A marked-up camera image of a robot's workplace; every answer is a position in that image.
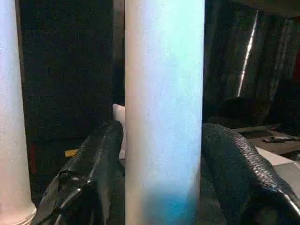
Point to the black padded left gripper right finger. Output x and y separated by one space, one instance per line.
243 178

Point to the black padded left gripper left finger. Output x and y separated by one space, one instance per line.
89 183

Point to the white plastic table leg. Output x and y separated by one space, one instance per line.
164 108
11 108

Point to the small yellow label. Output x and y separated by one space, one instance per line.
71 153

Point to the white flat board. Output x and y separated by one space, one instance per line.
281 164

